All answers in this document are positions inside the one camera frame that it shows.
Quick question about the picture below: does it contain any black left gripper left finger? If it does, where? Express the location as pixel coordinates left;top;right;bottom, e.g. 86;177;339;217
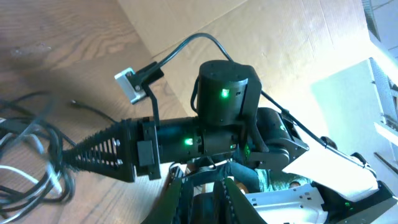
141;169;193;224

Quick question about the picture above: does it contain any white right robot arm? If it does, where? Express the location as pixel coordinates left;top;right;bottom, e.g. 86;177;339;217
62;60;397;223

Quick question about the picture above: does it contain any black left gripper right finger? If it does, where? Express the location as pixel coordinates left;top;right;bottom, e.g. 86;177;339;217
214;178;266;224

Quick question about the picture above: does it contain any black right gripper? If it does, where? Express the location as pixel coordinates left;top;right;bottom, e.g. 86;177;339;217
62;117;239;182

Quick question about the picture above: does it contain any thick black USB cable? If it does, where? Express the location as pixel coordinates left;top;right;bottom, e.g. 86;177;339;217
0;93;76;215

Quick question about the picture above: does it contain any cardboard box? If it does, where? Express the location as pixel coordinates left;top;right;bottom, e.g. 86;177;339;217
120;0;369;135

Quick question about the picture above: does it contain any thin black cable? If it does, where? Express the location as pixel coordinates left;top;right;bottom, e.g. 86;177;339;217
0;90;119;147

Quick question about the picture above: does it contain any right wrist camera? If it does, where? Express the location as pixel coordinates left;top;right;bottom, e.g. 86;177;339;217
114;67;147;105

